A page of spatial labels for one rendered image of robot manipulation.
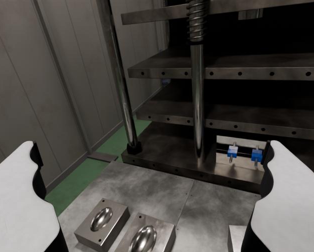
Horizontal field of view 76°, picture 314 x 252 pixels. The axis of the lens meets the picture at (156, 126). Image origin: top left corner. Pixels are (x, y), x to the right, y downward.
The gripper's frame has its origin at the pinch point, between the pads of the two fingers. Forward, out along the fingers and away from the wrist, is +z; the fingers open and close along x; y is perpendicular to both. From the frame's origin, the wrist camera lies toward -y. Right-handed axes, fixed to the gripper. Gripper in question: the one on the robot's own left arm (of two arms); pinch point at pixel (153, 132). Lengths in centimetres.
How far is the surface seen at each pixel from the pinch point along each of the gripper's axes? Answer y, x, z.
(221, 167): 63, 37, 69
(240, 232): 51, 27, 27
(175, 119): 42, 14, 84
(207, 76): 17, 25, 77
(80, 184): 157, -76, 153
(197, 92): 23, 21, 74
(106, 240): 63, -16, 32
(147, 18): -5, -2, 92
